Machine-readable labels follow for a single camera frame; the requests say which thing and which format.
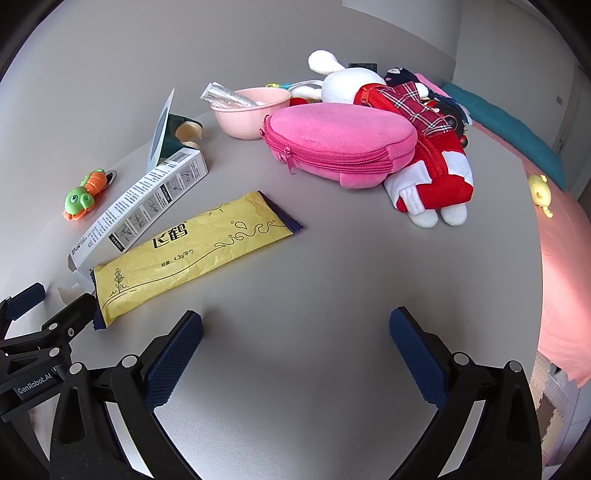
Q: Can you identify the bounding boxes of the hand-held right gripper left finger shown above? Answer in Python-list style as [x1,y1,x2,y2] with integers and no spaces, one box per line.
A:
[48,310,204,480]

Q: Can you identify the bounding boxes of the long white carton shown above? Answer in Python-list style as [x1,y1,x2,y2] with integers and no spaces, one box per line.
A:
[58,148,208,305]

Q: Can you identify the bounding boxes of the white wardrobe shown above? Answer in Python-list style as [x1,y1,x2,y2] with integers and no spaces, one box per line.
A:
[551,60,591,204]

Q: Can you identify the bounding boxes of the pink plastic bowl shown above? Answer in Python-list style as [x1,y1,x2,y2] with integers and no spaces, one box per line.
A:
[211,88,293,139]

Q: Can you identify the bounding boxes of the colourful plastic toy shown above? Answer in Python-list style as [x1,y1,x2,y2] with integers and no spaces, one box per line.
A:
[265,79,324,93]

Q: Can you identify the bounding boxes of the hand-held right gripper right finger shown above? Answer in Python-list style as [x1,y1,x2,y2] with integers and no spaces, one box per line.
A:
[389,307,543,480]

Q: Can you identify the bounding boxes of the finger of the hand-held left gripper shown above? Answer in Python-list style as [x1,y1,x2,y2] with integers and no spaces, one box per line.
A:
[0,282,47,344]
[0,292,99,365]

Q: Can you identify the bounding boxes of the pink cloth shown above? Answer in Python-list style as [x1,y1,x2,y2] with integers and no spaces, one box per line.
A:
[416,73,451,99]

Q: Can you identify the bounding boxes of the foam floor mats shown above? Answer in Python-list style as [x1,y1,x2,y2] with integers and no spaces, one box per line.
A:
[529,353,583,462]

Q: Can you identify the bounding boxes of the beige round lid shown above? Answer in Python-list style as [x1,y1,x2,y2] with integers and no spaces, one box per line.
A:
[175,121,204,148]

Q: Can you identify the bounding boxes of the pink zip pouch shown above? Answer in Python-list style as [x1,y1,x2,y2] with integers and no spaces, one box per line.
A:
[261,102,419,190]

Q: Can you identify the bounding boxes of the teal pillow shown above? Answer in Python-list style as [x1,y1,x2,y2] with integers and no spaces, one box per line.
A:
[441,82,566,190]

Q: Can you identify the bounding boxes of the green orange turtle toy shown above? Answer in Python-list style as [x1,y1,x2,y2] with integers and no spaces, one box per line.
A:
[62,168,108,223]

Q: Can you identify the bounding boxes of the navy printed fleece garment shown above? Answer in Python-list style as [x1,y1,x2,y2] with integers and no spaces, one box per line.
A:
[384,66,419,88]

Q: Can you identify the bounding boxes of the yellow duck plush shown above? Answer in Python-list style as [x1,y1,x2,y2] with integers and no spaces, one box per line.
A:
[527,174,555,219]

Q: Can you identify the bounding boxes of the white rabbit plush red dress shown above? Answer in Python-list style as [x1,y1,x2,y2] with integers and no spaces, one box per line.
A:
[308,50,475,229]

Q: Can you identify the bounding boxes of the yellow foil packet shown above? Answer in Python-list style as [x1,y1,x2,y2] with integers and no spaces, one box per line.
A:
[91,191,305,330]

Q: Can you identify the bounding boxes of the teal and white open box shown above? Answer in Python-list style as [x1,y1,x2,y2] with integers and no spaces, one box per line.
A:
[145,88,204,174]

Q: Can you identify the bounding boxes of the black-haired doll figure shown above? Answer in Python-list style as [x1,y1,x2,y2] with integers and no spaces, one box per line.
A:
[427,88,472,148]

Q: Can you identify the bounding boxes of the silver foil packet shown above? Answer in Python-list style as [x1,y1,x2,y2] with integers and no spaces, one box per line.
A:
[200,82,259,110]

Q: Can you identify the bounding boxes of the pink bed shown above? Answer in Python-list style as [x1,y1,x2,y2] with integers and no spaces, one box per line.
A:
[471,122,591,391]

